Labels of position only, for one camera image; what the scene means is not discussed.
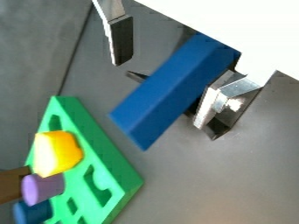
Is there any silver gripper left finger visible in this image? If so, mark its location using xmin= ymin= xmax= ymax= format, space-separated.
xmin=91 ymin=0 xmax=134 ymax=66

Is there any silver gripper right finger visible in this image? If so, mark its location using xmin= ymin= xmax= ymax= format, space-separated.
xmin=194 ymin=70 xmax=262 ymax=130

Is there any long blue hexagon prism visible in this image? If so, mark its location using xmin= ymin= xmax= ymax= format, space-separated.
xmin=109 ymin=33 xmax=241 ymax=150

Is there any green shape sorter board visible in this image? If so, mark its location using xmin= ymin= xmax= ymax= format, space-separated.
xmin=39 ymin=96 xmax=145 ymax=224

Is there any yellow shape block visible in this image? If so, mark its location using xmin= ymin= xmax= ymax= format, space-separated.
xmin=33 ymin=130 xmax=83 ymax=178

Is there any purple cylinder block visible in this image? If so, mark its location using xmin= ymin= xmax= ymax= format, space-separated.
xmin=22 ymin=174 xmax=66 ymax=206

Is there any brown tall block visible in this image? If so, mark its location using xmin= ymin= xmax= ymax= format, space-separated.
xmin=0 ymin=166 xmax=33 ymax=205

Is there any dark blue cylinder block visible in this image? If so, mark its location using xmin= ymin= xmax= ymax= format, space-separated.
xmin=14 ymin=200 xmax=53 ymax=224

